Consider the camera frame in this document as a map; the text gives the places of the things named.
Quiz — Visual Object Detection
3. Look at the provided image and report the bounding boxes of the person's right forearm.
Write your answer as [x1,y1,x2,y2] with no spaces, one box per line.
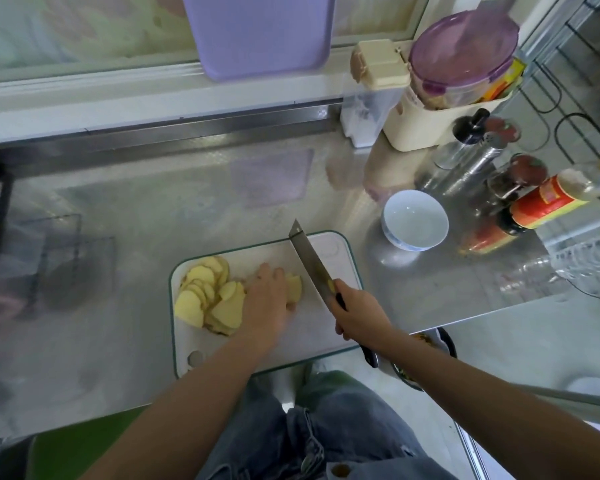
[375,329,600,480]

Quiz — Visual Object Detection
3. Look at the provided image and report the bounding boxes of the person's left hand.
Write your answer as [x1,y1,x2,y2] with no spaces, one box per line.
[238,263,299,346]

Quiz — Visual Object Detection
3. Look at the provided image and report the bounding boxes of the wire dish rack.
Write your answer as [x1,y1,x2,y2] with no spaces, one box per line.
[520,25,600,166]

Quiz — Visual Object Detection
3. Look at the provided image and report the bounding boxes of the glass bottle black cap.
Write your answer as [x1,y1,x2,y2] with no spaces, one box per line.
[430,107,491,171]

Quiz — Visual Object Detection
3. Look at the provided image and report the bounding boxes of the steel shaker brown cap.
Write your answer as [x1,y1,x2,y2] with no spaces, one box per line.
[425,117,523,196]

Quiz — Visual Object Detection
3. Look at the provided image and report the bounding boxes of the glass jar red lid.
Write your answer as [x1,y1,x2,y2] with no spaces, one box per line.
[485,153,549,206]

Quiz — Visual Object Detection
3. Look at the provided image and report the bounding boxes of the cut yellow potato strips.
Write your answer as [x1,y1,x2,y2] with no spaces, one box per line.
[283,273,304,306]

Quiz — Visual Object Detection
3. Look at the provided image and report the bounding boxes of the purple plastic cutting board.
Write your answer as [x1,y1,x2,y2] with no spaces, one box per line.
[181,0,337,83]

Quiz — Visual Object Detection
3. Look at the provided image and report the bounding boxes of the sauce bottle red label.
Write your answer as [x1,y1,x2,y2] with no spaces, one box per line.
[495,151,600,236]

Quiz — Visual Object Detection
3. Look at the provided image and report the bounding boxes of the white cutting board green rim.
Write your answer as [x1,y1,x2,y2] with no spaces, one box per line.
[169,231,364,380]

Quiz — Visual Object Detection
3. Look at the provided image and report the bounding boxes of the green mat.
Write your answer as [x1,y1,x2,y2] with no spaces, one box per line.
[25,405,151,480]

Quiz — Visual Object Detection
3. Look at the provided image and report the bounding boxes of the clear plastic bottle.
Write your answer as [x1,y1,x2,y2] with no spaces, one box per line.
[495,235,600,298]

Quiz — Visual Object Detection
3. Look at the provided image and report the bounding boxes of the metal bowl with scraps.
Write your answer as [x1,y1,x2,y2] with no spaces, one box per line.
[392,327,458,391]

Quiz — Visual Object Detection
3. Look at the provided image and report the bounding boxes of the cream plastic canister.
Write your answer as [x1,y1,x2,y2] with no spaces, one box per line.
[382,85,501,153]

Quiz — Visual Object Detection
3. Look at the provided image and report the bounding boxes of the purple lid food container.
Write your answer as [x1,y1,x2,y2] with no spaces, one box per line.
[410,9,526,111]

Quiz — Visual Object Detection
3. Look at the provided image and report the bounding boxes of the pile of yellow potato slices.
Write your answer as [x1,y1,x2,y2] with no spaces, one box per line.
[174,255,247,337]

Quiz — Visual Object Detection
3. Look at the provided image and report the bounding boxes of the clear container cream lid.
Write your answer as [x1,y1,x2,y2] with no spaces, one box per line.
[341,39,412,149]

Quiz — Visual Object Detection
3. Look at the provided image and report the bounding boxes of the steel cleaver knife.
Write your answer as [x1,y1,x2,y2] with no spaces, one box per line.
[288,219,381,369]

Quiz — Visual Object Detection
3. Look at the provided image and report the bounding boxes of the person's blue jeans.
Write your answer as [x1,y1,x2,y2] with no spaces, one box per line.
[195,369,456,480]

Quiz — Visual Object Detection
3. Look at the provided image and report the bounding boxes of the person's right hand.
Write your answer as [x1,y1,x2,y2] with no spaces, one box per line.
[328,277,396,351]

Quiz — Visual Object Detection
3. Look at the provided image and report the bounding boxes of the white round plate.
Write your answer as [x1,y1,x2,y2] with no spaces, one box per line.
[565,377,600,402]

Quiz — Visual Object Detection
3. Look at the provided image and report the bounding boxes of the white bowl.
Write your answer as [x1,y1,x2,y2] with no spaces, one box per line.
[381,189,450,253]

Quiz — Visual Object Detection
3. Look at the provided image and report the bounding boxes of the person's left forearm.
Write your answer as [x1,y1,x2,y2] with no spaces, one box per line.
[80,329,281,480]

